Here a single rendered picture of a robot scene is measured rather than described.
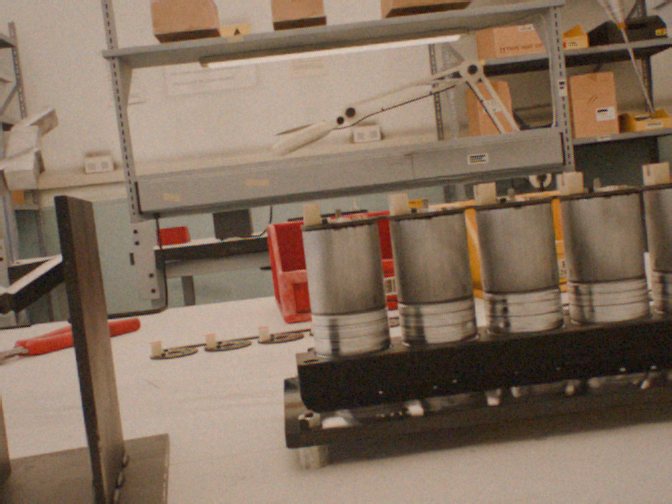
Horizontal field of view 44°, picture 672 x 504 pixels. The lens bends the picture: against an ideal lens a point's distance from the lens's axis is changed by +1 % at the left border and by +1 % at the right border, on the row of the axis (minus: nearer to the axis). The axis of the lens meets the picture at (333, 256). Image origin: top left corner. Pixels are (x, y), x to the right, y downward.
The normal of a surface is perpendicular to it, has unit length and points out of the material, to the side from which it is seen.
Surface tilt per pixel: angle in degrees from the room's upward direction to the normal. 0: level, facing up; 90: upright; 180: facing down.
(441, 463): 0
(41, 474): 0
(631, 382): 0
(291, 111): 90
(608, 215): 90
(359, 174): 90
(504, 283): 90
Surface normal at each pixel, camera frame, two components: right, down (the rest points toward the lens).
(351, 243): 0.19, 0.04
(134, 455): -0.11, -0.99
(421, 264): -0.32, 0.10
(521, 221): -0.07, 0.07
